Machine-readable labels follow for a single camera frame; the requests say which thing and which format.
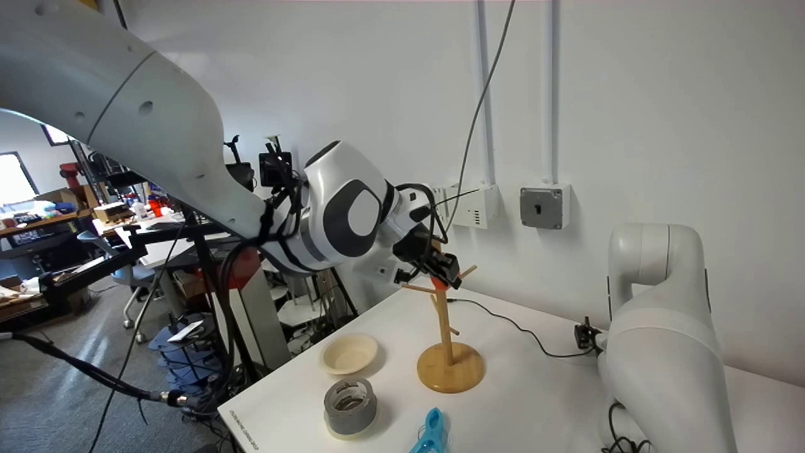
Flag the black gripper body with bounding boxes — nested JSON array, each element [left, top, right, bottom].
[[392, 224, 443, 272]]

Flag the blue scoop object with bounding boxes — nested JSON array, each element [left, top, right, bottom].
[[409, 407, 452, 453]]

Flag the wooden peg hanger stand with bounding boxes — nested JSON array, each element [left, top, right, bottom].
[[399, 264, 487, 396]]

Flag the cream shallow bowl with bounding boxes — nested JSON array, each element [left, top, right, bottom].
[[320, 332, 382, 379]]

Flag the white stool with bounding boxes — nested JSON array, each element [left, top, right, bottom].
[[265, 267, 359, 347]]

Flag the black plug block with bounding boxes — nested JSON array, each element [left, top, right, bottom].
[[572, 314, 604, 358]]

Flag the grey tape roll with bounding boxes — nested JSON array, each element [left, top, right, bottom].
[[323, 376, 379, 439]]

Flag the red white machine cabinet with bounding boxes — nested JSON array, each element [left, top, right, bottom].
[[220, 246, 292, 372]]

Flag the black tripod stand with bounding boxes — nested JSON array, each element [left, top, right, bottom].
[[104, 166, 261, 387]]

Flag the white elbow-shaped machine column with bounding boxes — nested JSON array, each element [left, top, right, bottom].
[[597, 221, 739, 453]]

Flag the blue crate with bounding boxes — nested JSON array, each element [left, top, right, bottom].
[[154, 322, 233, 399]]

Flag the cluttered dark workbench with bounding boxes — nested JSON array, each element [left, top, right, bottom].
[[0, 186, 199, 326]]

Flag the bright window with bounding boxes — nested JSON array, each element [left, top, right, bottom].
[[0, 148, 41, 210]]

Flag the white wall box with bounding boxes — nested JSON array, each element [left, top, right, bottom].
[[451, 185, 503, 234]]

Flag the thin black cable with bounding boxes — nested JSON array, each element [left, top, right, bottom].
[[447, 295, 589, 362]]

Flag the grey wall junction box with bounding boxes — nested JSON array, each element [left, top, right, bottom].
[[518, 185, 572, 233]]

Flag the black camera on stand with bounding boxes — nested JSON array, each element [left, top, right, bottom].
[[256, 136, 296, 195]]

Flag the grey hanging cable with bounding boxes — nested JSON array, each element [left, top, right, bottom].
[[437, 0, 518, 238]]

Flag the white wall conduit pipe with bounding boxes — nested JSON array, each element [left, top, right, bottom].
[[472, 0, 497, 188], [544, 0, 563, 186]]

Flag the tangled thin black cables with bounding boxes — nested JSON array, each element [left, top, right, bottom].
[[601, 400, 655, 453]]

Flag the black floor hose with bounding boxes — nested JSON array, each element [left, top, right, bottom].
[[0, 329, 192, 410]]

